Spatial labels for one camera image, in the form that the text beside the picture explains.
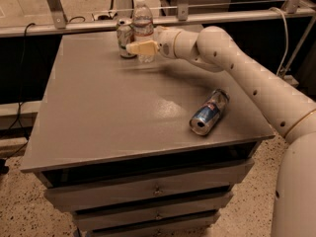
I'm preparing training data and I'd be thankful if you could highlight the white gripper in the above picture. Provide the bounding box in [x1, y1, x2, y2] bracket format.
[126, 26, 182, 59]

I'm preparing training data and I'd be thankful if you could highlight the clear plastic water bottle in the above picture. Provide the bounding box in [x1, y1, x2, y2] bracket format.
[131, 0, 156, 64]

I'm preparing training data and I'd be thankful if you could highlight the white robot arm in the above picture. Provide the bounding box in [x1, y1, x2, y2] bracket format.
[127, 26, 316, 237]

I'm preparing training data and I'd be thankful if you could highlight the green white 7up can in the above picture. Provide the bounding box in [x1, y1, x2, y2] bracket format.
[116, 18, 134, 58]

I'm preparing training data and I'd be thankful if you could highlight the blue pepsi can lying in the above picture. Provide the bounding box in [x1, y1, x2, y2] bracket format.
[189, 89, 230, 136]

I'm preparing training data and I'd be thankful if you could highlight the grey drawer cabinet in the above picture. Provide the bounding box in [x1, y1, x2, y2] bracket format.
[20, 24, 276, 237]

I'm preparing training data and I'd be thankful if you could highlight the top grey drawer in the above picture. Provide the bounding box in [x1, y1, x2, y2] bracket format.
[44, 158, 254, 211]

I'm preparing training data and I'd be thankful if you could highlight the grey drawer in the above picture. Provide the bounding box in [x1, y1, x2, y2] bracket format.
[44, 158, 254, 211]
[73, 189, 233, 231]
[90, 210, 219, 237]

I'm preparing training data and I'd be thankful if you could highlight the middle grey drawer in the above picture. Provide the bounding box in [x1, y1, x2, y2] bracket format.
[73, 189, 233, 231]

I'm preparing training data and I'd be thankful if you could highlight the bottom grey drawer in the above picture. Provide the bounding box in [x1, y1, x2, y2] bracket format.
[90, 210, 219, 237]

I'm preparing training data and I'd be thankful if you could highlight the metal frame rail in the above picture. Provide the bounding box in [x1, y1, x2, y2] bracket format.
[0, 0, 316, 39]

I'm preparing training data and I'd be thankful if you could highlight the black cable left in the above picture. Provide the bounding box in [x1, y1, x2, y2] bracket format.
[0, 22, 38, 160]

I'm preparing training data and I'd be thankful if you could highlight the white cable right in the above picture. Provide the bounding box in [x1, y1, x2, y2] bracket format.
[268, 6, 290, 78]

